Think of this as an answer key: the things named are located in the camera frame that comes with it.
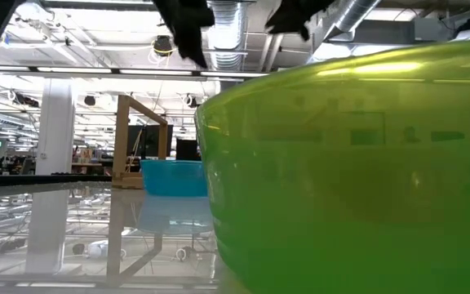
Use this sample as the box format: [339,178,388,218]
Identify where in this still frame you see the black monitor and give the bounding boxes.
[175,138,200,162]

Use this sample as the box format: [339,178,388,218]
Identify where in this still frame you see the silver corrugated ventilation duct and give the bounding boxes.
[205,0,249,72]

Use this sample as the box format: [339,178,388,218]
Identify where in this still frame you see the long linear ceiling light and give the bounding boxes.
[0,65,269,79]

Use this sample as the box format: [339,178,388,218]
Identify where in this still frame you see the white column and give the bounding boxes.
[33,78,76,177]

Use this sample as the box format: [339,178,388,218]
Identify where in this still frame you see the small green translucent bowl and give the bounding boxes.
[194,38,470,294]

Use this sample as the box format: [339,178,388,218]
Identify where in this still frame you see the black ceiling-mounted device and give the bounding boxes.
[153,34,175,58]

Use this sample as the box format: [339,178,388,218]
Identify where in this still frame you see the small teal bowl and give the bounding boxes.
[140,158,209,198]

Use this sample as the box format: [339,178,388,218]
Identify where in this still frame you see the silver round ventilation duct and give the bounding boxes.
[307,0,384,63]

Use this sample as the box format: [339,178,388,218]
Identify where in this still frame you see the black table frame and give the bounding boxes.
[0,174,113,189]

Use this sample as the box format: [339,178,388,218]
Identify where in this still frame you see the grey rectangular air duct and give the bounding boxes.
[357,18,416,47]

